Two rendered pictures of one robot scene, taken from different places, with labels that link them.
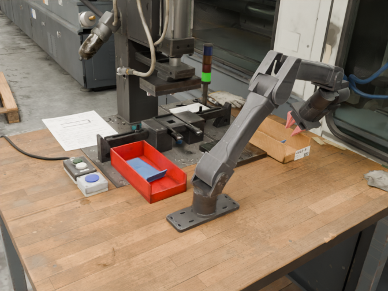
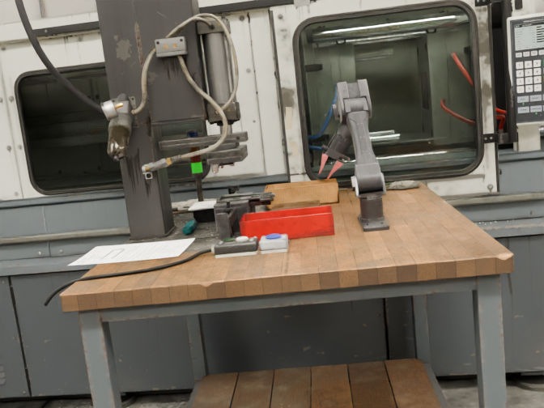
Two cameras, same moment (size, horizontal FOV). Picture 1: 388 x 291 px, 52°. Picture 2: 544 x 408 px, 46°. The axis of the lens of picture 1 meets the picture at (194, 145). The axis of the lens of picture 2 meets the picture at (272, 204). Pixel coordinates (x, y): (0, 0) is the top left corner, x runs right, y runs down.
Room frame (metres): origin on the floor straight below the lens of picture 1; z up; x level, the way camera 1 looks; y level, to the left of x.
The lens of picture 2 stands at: (-0.08, 1.45, 1.27)
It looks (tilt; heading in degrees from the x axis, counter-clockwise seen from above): 9 degrees down; 311
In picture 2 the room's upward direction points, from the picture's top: 6 degrees counter-clockwise
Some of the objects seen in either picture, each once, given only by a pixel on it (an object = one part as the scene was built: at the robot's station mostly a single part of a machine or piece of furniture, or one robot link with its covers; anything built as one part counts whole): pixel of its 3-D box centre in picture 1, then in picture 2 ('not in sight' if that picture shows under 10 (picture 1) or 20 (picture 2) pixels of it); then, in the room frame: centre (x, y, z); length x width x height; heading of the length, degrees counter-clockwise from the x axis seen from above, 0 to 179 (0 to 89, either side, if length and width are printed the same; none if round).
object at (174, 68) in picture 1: (160, 47); (201, 122); (1.32, 0.13, 1.22); 0.26 x 0.18 x 0.30; 37
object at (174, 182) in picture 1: (146, 168); (287, 223); (1.02, 0.14, 0.93); 0.25 x 0.12 x 0.06; 37
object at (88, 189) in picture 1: (92, 187); (274, 248); (0.95, 0.28, 0.90); 0.07 x 0.07 x 0.06; 37
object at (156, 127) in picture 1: (173, 121); (234, 200); (1.27, 0.08, 0.98); 0.20 x 0.10 x 0.01; 127
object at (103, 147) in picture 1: (108, 146); (225, 227); (1.12, 0.27, 0.95); 0.06 x 0.03 x 0.09; 127
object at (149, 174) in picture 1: (142, 167); not in sight; (1.05, 0.15, 0.92); 0.15 x 0.07 x 0.03; 44
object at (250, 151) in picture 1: (232, 150); (295, 209); (1.20, -0.13, 0.91); 0.17 x 0.16 x 0.02; 127
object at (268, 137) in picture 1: (271, 137); (302, 194); (1.29, -0.28, 0.93); 0.25 x 0.13 x 0.08; 37
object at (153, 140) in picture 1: (173, 132); (235, 213); (1.27, 0.08, 0.94); 0.20 x 0.10 x 0.07; 127
